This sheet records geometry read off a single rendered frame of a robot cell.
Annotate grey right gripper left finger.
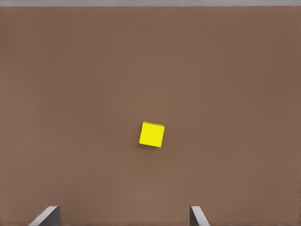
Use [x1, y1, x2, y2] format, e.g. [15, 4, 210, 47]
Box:
[27, 205, 61, 226]

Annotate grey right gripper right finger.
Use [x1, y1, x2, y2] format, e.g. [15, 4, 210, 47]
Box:
[189, 205, 211, 226]

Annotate yellow square cube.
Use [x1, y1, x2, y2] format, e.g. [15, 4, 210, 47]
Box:
[139, 121, 166, 148]

